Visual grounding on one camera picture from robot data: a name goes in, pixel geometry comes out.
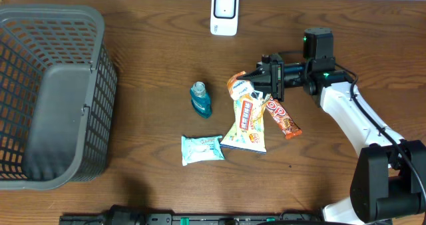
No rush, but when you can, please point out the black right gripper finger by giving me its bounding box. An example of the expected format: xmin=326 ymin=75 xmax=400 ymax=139
xmin=245 ymin=67 xmax=271 ymax=79
xmin=250 ymin=80 xmax=272 ymax=94

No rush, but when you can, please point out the small orange snack packet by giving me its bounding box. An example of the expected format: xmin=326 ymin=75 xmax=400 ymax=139
xmin=227 ymin=71 xmax=254 ymax=101

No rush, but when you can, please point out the red chocolate bar wrapper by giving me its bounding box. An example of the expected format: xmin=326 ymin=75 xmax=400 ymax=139
xmin=266 ymin=98 xmax=302 ymax=139

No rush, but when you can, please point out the yellow snack bag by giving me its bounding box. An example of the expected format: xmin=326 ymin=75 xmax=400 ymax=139
xmin=220 ymin=92 xmax=266 ymax=154

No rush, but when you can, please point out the blue mouthwash bottle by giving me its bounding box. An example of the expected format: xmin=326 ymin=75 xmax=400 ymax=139
xmin=190 ymin=81 xmax=212 ymax=118

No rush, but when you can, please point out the white tissue pack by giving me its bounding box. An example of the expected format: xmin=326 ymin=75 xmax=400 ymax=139
xmin=181 ymin=135 xmax=225 ymax=166

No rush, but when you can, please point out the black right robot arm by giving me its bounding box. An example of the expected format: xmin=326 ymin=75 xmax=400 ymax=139
xmin=241 ymin=27 xmax=425 ymax=224

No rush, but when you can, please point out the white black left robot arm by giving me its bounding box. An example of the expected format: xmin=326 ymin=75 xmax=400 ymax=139
xmin=104 ymin=205 xmax=146 ymax=225

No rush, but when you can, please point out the white barcode scanner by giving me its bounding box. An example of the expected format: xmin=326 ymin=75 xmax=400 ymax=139
xmin=210 ymin=0 xmax=240 ymax=36

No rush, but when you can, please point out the grey plastic basket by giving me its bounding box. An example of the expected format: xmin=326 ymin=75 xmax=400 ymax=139
xmin=1 ymin=4 xmax=117 ymax=190

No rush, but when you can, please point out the black right camera cable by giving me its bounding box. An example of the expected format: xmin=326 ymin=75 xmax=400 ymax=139
xmin=334 ymin=62 xmax=426 ymax=199

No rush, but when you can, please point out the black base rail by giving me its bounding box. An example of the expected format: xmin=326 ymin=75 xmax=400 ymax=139
xmin=59 ymin=213 xmax=321 ymax=225

